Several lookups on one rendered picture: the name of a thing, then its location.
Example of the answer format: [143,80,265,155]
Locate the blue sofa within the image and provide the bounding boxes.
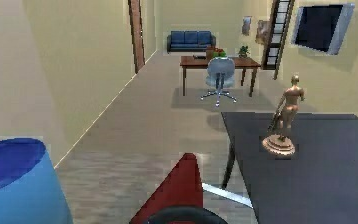
[166,30,217,53]

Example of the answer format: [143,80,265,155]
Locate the red and black chair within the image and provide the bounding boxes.
[129,152,255,224]

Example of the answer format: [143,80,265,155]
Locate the wall television set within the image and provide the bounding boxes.
[290,3,356,56]

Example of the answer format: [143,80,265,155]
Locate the brown wooden desk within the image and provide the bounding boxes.
[180,55,262,98]

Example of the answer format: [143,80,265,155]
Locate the dark ladder shelf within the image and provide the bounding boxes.
[261,0,296,81]

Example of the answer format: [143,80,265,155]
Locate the light blue office chair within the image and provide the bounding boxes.
[200,56,238,108]

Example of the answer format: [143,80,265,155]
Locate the brown framed wall picture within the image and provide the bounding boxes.
[255,19,271,46]

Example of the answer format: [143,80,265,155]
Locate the green house plant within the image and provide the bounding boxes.
[237,45,251,59]

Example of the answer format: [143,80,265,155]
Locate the bronze figure statue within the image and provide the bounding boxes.
[261,74,306,157]

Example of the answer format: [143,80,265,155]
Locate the brown wooden room door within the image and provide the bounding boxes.
[127,0,146,74]

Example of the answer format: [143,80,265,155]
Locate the red flowers in pot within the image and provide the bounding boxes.
[205,46,227,60]

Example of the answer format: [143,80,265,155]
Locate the grey framed wall picture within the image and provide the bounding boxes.
[241,15,253,37]

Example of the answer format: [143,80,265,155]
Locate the dark grey table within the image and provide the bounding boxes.
[220,111,358,224]

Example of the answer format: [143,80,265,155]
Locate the blue round bin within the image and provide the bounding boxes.
[0,137,74,224]

